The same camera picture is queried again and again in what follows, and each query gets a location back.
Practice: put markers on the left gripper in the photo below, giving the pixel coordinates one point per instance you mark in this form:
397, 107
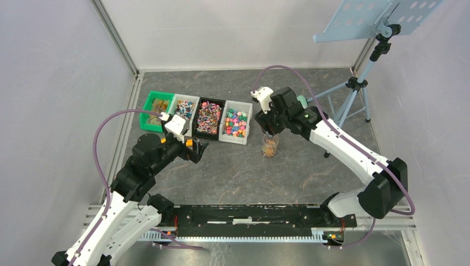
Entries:
198, 147

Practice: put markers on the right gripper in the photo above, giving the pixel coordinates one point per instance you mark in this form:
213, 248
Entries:
264, 119

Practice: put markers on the clear plastic jar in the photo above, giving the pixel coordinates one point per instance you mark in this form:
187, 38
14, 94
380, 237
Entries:
270, 145

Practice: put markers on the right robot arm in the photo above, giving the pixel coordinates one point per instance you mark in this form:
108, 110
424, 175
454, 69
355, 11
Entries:
384, 180

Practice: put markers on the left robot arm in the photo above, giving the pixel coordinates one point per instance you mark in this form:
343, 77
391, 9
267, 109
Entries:
103, 242

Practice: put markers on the white star candy bin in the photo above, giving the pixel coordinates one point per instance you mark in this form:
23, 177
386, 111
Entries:
235, 122

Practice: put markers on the black swirl lollipop bin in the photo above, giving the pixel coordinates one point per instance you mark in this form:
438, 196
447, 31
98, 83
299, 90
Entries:
207, 118

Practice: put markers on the white lollipop bin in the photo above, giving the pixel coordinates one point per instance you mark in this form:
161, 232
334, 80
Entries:
185, 106

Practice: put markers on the green candy bin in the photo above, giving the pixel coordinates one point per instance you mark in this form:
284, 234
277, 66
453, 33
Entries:
156, 102

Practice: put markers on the blue music stand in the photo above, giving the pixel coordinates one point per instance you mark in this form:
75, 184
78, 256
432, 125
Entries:
376, 22

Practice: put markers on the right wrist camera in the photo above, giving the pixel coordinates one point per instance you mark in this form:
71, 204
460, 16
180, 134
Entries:
263, 97

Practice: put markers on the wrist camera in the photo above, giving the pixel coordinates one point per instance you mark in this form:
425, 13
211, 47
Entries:
174, 124
263, 97

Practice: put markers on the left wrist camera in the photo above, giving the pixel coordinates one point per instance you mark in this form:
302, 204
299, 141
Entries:
174, 124

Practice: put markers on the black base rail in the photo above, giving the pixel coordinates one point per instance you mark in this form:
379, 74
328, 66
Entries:
256, 220

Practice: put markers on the aluminium frame post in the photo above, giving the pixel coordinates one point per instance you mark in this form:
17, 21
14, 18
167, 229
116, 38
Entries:
115, 36

